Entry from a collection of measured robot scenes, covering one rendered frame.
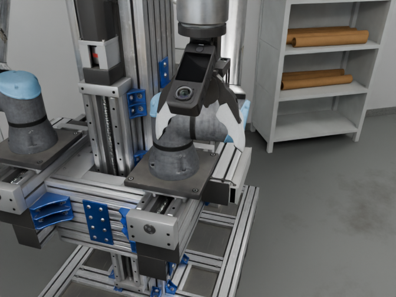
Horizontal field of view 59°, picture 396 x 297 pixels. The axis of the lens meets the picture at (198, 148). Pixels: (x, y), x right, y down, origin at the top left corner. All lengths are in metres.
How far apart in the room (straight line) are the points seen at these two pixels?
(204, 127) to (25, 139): 0.58
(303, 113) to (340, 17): 0.91
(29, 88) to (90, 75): 0.19
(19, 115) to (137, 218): 0.49
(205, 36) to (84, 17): 0.59
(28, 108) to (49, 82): 1.91
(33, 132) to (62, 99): 1.93
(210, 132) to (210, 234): 1.17
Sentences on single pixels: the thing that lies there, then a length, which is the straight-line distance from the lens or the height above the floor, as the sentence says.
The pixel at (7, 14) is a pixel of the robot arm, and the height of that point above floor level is 1.42.
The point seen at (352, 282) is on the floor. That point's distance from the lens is 2.24.
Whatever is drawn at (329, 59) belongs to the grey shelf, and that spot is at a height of 0.66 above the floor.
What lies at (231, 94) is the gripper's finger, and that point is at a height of 1.42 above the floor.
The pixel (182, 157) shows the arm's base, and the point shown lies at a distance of 0.98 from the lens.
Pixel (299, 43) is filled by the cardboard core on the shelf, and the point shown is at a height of 0.93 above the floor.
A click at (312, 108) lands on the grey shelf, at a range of 3.72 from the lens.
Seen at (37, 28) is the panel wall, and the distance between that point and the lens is 2.98.
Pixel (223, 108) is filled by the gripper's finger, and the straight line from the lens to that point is 0.55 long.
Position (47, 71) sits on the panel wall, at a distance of 3.06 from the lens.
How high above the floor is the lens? 1.62
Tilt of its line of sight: 31 degrees down
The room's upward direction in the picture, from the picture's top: straight up
